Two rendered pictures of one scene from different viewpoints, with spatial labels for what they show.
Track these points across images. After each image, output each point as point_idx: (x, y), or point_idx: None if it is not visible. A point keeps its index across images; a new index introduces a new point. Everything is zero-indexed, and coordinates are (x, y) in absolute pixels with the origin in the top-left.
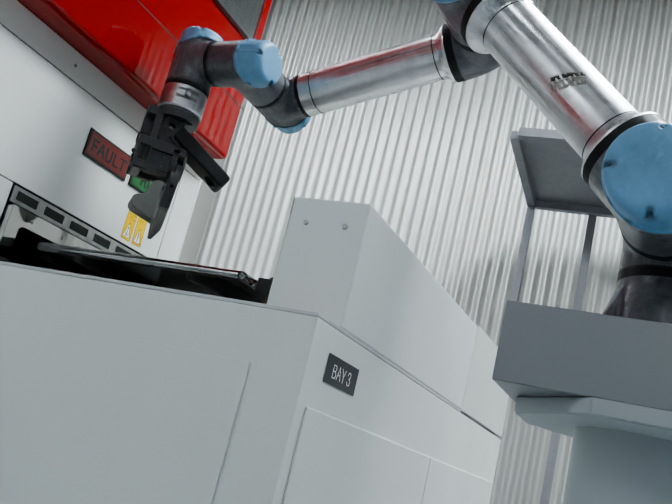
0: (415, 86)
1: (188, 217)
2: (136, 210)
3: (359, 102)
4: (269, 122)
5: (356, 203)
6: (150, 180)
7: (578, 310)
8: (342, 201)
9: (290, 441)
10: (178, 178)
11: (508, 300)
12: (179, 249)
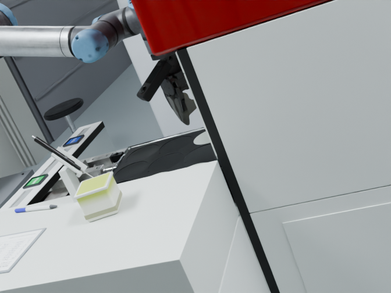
0: (8, 56)
1: (197, 108)
2: (194, 107)
3: (42, 56)
4: (105, 53)
5: (83, 126)
6: (185, 89)
7: (12, 174)
8: (87, 125)
9: None
10: (164, 93)
11: (32, 169)
12: (208, 136)
